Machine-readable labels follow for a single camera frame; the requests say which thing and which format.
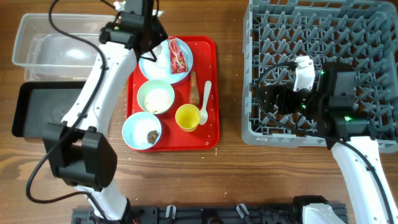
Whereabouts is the white tissue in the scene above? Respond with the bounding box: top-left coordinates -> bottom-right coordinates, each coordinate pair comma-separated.
150,40 -> 170,70

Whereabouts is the red snack wrapper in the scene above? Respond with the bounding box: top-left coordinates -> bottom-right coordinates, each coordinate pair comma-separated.
167,37 -> 188,74

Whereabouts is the green bowl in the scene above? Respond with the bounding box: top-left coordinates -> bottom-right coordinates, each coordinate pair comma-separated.
136,80 -> 175,114

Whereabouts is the pile of white rice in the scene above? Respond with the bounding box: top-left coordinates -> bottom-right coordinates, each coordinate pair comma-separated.
143,89 -> 172,114

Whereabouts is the yellow plastic cup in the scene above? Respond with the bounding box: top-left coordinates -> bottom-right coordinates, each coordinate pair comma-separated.
175,104 -> 200,132

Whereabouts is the light blue small bowl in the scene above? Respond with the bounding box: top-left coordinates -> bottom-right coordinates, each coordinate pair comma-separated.
122,112 -> 162,151

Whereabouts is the brown food scrap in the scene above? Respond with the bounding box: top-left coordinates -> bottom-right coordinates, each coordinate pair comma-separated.
147,130 -> 159,144

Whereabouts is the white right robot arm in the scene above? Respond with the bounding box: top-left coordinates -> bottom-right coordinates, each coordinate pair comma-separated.
256,62 -> 397,223

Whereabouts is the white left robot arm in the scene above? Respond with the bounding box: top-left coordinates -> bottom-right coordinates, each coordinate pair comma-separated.
43,1 -> 167,223

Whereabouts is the grey dishwasher rack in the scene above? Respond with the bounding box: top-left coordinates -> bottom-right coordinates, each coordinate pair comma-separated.
241,1 -> 397,153

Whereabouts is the clear plastic waste bin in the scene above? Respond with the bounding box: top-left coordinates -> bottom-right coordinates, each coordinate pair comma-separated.
12,14 -> 114,82

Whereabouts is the light blue plate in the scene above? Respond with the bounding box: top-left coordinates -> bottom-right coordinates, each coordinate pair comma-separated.
139,37 -> 193,84

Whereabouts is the red serving tray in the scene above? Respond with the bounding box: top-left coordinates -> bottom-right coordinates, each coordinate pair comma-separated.
126,36 -> 220,151

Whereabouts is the white plastic spoon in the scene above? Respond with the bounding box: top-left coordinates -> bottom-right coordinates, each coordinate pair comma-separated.
199,80 -> 212,125

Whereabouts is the black plastic tray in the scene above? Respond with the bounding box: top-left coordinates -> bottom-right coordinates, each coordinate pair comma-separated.
12,81 -> 85,138

